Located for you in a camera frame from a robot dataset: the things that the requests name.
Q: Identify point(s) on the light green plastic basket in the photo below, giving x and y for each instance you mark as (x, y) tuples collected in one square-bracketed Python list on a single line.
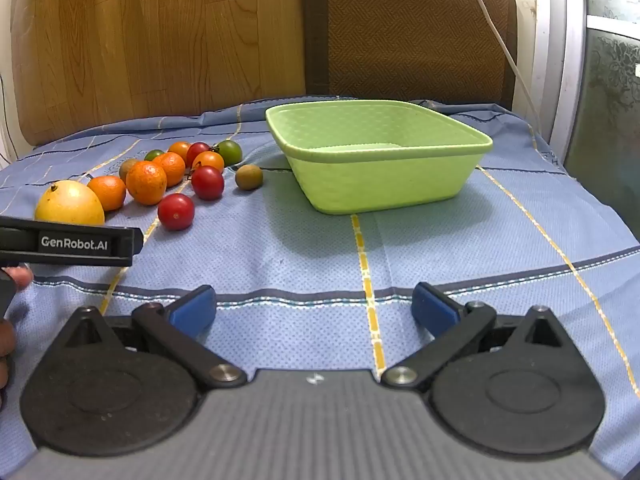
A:
[(380, 180)]

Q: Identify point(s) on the green cherry tomato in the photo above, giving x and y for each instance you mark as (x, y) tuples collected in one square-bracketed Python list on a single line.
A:
[(230, 153), (154, 154)]

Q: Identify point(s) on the brown woven cushion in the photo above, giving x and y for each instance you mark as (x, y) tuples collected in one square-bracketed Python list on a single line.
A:
[(400, 35)]

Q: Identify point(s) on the frosted glass pane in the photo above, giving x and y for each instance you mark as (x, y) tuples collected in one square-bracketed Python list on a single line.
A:
[(610, 85)]

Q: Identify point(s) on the white door frame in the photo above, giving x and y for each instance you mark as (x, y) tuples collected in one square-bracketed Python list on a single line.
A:
[(555, 50)]

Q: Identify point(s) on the person's left hand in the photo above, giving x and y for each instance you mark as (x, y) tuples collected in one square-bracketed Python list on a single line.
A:
[(21, 277)]

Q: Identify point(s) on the orange mandarin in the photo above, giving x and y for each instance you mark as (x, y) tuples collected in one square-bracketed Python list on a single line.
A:
[(146, 183), (107, 193), (172, 167)]

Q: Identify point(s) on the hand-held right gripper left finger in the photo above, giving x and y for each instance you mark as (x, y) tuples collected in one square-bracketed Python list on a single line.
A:
[(192, 309)]

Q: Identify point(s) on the red cherry tomato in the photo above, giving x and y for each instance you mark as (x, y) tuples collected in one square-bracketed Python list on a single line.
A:
[(176, 212), (207, 183), (197, 151)]

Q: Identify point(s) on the large yellow orange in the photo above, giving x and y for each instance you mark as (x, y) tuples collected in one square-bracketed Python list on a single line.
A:
[(70, 205)]

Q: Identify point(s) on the orange cherry tomato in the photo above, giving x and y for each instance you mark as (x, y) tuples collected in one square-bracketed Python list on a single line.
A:
[(178, 150), (209, 161)]

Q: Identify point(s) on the blue checkered cloth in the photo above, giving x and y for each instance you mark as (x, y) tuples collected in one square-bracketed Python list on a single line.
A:
[(300, 260)]

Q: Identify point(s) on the small brown kiwi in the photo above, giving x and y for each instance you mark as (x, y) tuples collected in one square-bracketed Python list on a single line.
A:
[(128, 168), (249, 177)]

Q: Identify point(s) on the wooden board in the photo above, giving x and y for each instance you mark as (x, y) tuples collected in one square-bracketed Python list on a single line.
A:
[(150, 35)]

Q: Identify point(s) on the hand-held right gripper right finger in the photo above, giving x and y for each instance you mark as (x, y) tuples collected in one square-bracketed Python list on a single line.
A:
[(436, 310)]

